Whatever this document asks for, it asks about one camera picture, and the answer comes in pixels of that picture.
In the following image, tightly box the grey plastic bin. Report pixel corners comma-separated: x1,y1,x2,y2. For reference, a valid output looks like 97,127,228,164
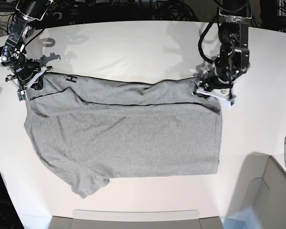
222,154,286,229

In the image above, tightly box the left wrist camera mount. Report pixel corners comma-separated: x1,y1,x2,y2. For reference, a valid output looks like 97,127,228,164
193,87,236,109

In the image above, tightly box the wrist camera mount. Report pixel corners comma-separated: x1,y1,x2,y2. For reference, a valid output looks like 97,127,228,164
193,87,236,109
6,66,52,102

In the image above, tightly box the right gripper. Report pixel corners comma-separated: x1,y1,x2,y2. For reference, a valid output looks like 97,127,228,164
4,56,48,83

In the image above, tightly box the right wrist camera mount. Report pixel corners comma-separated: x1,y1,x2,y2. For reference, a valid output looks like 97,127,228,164
6,66,52,102

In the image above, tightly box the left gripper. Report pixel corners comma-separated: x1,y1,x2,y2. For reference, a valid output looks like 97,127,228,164
196,64,234,93

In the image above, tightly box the black power strip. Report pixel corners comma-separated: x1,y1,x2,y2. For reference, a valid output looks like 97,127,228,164
46,12,63,21

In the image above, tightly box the grey T-shirt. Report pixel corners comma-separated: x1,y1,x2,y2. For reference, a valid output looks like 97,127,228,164
24,73,222,198

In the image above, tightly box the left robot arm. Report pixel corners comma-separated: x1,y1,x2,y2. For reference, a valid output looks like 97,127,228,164
196,0,252,93

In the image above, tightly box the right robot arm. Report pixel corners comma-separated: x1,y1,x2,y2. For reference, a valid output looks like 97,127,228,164
0,0,53,85

